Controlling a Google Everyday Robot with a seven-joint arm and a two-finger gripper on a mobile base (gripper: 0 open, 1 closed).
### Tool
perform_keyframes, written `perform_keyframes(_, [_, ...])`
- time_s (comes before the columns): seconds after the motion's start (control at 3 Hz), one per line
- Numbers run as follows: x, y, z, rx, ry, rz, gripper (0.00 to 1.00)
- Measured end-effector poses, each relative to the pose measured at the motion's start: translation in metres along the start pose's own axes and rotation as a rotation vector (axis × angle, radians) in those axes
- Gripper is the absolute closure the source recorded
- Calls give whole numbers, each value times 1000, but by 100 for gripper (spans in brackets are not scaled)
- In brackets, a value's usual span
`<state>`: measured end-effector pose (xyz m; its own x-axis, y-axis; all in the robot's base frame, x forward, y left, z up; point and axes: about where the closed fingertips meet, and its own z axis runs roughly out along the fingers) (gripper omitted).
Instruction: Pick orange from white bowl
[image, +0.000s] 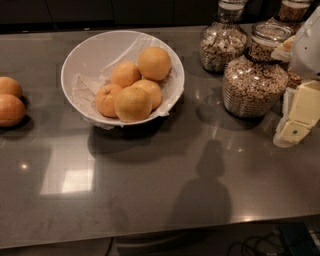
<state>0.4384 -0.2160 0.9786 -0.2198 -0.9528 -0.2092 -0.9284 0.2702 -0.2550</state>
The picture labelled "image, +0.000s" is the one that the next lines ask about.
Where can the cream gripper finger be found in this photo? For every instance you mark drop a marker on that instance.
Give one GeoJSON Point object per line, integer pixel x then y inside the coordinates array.
{"type": "Point", "coordinates": [284, 50]}
{"type": "Point", "coordinates": [301, 112]}

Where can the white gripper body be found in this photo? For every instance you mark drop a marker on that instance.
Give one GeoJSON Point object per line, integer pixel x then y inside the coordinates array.
{"type": "Point", "coordinates": [307, 50]}

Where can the orange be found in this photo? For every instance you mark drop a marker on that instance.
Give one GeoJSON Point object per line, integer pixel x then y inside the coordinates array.
{"type": "Point", "coordinates": [153, 89]}
{"type": "Point", "coordinates": [154, 63]}
{"type": "Point", "coordinates": [12, 110]}
{"type": "Point", "coordinates": [105, 99]}
{"type": "Point", "coordinates": [133, 104]}
{"type": "Point", "coordinates": [125, 74]}
{"type": "Point", "coordinates": [10, 86]}

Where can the white bowl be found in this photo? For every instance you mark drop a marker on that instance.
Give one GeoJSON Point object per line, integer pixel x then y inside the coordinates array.
{"type": "Point", "coordinates": [90, 53]}

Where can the back right glass cereal jar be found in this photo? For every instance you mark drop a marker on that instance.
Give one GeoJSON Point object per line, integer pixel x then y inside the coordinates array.
{"type": "Point", "coordinates": [285, 24]}

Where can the glass cereal jar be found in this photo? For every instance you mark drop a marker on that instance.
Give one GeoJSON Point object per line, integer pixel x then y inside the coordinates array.
{"type": "Point", "coordinates": [254, 82]}
{"type": "Point", "coordinates": [224, 40]}
{"type": "Point", "coordinates": [285, 24]}

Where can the front glass cereal jar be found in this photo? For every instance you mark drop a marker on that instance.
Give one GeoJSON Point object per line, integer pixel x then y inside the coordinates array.
{"type": "Point", "coordinates": [254, 82]}

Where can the back left glass cereal jar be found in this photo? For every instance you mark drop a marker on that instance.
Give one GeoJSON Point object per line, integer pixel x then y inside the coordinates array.
{"type": "Point", "coordinates": [224, 40]}

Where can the dark box under table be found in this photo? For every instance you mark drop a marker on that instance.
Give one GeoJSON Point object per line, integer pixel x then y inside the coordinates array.
{"type": "Point", "coordinates": [297, 240]}

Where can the white paper towel liner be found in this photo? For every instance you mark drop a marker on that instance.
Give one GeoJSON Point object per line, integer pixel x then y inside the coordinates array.
{"type": "Point", "coordinates": [87, 87]}

